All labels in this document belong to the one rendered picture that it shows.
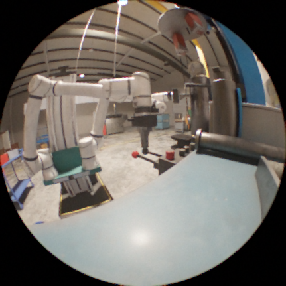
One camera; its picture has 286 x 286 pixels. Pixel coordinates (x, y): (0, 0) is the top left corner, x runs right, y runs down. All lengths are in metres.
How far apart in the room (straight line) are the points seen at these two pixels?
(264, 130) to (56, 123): 1.41
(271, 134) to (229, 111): 0.19
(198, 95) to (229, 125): 0.59
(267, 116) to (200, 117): 0.55
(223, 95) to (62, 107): 1.22
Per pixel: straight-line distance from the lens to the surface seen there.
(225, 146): 0.20
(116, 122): 8.50
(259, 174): 0.16
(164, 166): 0.29
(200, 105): 0.80
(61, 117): 1.17
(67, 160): 1.13
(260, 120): 0.36
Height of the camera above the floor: 1.13
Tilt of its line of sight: 14 degrees down
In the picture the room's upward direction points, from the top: 4 degrees counter-clockwise
